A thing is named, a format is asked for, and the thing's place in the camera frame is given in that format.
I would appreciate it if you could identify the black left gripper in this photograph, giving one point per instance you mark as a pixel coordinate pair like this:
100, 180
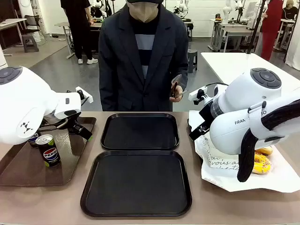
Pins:
75, 127

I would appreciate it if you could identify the white partition screen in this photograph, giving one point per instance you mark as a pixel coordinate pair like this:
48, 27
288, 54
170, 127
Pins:
294, 47

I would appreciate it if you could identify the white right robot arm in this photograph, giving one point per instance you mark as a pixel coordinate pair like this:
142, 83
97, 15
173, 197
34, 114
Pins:
234, 131

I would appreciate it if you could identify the black stand pole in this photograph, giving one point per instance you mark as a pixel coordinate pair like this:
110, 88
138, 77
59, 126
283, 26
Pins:
256, 25

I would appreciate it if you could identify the black Pepsi can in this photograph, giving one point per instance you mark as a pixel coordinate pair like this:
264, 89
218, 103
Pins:
34, 140
50, 154

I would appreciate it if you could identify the white printed paper sleeve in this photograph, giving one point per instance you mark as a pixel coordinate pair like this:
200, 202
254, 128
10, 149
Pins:
222, 161
206, 147

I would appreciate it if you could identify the person's left hand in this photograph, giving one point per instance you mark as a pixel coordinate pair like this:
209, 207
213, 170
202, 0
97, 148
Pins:
178, 94

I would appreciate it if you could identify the person's dark jacket torso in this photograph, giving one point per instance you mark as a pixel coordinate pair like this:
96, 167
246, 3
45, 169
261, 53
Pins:
122, 70

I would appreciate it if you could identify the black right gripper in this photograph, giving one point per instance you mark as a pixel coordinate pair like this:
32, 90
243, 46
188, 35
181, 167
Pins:
206, 113

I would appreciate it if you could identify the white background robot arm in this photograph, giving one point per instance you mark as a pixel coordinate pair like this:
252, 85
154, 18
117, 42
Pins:
181, 7
226, 10
97, 8

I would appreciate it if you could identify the white paper sheet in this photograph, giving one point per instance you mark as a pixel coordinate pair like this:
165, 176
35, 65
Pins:
269, 182

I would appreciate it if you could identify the bystander in black clothes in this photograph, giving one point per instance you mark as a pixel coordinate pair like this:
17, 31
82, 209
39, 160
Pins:
77, 23

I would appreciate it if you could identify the grey plastic stool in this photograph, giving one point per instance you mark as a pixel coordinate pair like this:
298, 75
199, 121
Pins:
192, 56
30, 39

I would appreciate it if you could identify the dark cap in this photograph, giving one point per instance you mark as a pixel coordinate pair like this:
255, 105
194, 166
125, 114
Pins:
143, 1

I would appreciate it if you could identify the white workshop table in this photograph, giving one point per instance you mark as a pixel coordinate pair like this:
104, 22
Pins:
234, 31

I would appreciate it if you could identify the grey desk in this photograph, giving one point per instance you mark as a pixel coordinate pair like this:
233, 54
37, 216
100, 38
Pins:
11, 22

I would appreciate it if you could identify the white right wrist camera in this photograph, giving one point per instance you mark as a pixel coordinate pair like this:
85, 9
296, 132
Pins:
198, 92

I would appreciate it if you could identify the black square tray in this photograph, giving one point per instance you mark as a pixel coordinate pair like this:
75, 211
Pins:
137, 185
140, 131

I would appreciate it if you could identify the black office chair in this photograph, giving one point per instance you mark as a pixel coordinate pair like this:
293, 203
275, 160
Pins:
31, 21

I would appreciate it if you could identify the brown plastic tray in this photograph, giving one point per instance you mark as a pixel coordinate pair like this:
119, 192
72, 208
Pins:
23, 168

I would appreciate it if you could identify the bystander in red apron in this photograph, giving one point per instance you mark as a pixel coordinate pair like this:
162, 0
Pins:
272, 23

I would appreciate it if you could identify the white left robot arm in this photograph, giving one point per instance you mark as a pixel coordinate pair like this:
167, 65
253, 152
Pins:
23, 105

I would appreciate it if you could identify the grey workshop table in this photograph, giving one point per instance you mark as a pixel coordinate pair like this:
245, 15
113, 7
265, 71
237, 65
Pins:
63, 24

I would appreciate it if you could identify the seated bystander in black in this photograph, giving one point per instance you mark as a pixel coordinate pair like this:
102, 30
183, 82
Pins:
290, 12

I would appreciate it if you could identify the person's left forearm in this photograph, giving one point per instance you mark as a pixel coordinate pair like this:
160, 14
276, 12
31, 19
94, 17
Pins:
184, 75

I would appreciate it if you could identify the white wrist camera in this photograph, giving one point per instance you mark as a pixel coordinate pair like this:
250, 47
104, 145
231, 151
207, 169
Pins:
198, 92
87, 97

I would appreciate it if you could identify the metal serving tongs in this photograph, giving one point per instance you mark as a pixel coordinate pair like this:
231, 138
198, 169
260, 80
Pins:
176, 79

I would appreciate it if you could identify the yellow sprinkled donut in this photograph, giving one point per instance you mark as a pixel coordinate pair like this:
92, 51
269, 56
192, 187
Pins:
261, 168

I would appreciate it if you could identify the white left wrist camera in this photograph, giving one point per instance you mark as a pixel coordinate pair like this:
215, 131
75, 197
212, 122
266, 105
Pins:
87, 97

